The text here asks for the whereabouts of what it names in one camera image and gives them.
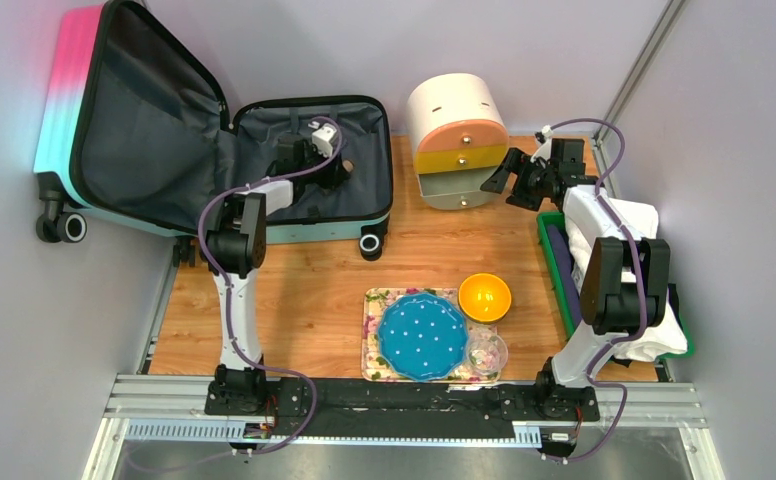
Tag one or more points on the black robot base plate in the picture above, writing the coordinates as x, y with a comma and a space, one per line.
363, 410

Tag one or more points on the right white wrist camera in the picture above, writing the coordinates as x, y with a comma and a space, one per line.
544, 139

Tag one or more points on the small clear glass bowl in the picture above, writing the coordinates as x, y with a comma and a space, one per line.
486, 351

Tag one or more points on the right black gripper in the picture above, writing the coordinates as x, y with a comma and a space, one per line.
519, 163

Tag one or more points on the aluminium frame rail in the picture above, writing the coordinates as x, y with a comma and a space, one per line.
171, 408

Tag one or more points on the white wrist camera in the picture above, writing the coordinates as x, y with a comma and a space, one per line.
544, 139
324, 137

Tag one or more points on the orange bowl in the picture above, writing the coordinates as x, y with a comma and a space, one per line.
484, 298

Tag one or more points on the pink and teal kids suitcase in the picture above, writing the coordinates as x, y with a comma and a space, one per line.
137, 131

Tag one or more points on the white garment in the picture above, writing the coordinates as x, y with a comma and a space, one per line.
642, 217

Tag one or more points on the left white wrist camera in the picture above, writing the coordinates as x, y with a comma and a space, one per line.
324, 137

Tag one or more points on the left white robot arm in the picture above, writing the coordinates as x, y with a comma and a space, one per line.
232, 234

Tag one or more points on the green plastic tray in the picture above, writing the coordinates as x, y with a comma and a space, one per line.
558, 219

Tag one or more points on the round pastel mini drawer cabinet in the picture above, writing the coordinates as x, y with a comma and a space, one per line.
457, 138

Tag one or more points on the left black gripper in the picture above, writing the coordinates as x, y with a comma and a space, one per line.
337, 174

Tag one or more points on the black garment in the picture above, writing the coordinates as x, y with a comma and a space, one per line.
673, 298

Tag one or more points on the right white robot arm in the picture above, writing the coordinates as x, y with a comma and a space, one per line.
625, 286

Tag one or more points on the blue polka dot plate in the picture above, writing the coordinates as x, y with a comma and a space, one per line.
423, 337

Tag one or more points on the navy blue garment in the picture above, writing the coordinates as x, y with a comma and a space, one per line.
564, 265

